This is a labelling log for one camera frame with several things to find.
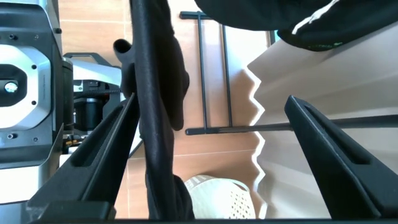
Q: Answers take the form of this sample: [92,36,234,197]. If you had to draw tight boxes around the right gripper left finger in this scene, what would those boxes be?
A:
[26,93,140,220]

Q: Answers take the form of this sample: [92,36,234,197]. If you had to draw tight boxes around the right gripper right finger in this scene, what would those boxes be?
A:
[284,95,398,219]

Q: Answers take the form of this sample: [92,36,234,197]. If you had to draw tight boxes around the black garment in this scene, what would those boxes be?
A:
[113,0,196,220]

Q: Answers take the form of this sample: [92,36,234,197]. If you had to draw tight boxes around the black shorts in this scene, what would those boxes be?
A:
[194,0,398,52]

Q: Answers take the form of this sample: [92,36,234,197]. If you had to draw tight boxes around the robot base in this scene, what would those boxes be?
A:
[0,0,126,206]

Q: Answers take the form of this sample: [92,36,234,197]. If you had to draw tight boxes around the black clothes rack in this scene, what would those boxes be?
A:
[179,11,398,136]

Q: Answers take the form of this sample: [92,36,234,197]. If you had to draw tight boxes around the white laundry basket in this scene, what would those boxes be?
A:
[183,174,256,220]

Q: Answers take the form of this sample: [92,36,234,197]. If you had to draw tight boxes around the beige curtain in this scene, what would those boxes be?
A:
[247,21,398,218]

